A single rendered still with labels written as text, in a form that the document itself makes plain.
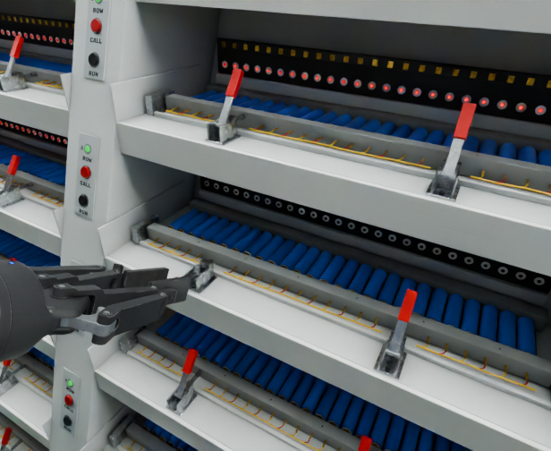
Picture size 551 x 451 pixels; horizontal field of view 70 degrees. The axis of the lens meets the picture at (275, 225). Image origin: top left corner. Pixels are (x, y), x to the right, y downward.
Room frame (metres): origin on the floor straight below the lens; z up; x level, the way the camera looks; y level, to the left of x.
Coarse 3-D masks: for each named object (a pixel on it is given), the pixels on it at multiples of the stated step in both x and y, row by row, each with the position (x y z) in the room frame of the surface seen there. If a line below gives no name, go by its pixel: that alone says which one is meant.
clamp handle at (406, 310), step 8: (408, 296) 0.40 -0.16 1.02; (416, 296) 0.40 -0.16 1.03; (408, 304) 0.40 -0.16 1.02; (400, 312) 0.40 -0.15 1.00; (408, 312) 0.40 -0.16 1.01; (400, 320) 0.40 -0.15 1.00; (408, 320) 0.39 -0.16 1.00; (400, 328) 0.39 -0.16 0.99; (400, 336) 0.39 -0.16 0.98; (392, 344) 0.39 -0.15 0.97; (400, 344) 0.39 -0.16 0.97
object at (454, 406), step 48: (144, 240) 0.59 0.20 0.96; (336, 240) 0.58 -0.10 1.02; (240, 288) 0.50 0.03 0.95; (528, 288) 0.48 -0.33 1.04; (240, 336) 0.46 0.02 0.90; (288, 336) 0.42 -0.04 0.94; (336, 336) 0.43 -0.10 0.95; (336, 384) 0.40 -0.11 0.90; (384, 384) 0.37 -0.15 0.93; (432, 384) 0.37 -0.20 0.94; (480, 384) 0.38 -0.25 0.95; (528, 384) 0.38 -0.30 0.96; (480, 432) 0.34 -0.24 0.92; (528, 432) 0.33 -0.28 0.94
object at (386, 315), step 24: (168, 240) 0.57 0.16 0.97; (192, 240) 0.56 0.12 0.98; (240, 264) 0.52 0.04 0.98; (264, 264) 0.52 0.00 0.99; (288, 288) 0.49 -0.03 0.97; (312, 288) 0.48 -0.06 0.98; (336, 288) 0.48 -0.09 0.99; (360, 312) 0.45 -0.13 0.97; (384, 312) 0.44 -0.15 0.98; (432, 336) 0.42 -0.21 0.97; (456, 336) 0.41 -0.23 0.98; (480, 336) 0.41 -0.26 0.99; (456, 360) 0.40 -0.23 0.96; (480, 360) 0.40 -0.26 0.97; (504, 360) 0.39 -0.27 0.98; (528, 360) 0.39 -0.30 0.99
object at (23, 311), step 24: (0, 264) 0.26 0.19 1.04; (24, 264) 0.27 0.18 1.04; (0, 288) 0.24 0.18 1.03; (24, 288) 0.25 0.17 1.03; (48, 288) 0.30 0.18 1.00; (0, 312) 0.23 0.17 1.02; (24, 312) 0.24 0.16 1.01; (48, 312) 0.26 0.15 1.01; (72, 312) 0.27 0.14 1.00; (0, 336) 0.23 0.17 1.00; (24, 336) 0.24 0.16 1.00; (0, 360) 0.24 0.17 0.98
